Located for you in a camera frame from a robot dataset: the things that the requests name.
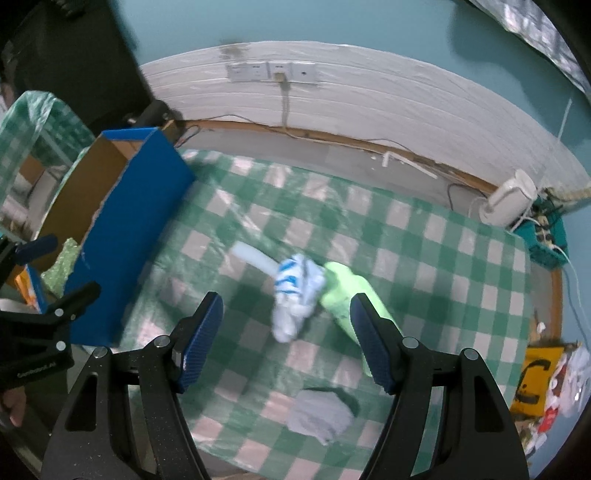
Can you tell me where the light grey knit cloth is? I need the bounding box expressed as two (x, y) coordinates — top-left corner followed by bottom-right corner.
(286, 390), (355, 446)

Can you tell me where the green sparkly scrub cloth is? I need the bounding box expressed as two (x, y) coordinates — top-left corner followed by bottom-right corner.
(41, 238), (80, 297)

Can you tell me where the grey plug cable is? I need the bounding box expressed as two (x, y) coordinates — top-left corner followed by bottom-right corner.
(274, 73), (293, 128)

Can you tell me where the white wall cable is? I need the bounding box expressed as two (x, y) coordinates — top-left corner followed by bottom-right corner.
(553, 98), (574, 144)

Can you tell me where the silver foil curtain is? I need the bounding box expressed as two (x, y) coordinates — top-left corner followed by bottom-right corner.
(471, 0), (590, 98)

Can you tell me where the orange snack package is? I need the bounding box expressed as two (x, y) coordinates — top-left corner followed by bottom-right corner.
(15, 265), (49, 314)

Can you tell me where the white blue striped sock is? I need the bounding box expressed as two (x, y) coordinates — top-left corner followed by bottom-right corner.
(271, 254), (327, 343)

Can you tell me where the white electric kettle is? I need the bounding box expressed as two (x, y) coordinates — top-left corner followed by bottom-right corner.
(479, 169), (538, 228)

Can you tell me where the blue cardboard box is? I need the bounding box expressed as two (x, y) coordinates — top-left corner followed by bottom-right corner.
(36, 128), (195, 346)

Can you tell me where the neon green cloth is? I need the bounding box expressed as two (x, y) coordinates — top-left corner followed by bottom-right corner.
(320, 261), (398, 390)

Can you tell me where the green checkered tablecloth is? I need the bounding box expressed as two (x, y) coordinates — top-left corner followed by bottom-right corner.
(115, 148), (532, 480)

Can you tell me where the white wall socket strip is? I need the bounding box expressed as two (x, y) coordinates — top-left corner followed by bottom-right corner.
(226, 60), (318, 84)

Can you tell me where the teal plastic basket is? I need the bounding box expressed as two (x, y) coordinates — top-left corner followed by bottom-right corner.
(513, 197), (568, 271)

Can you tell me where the yellow black bag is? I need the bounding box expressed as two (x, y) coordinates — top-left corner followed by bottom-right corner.
(510, 346), (564, 418)

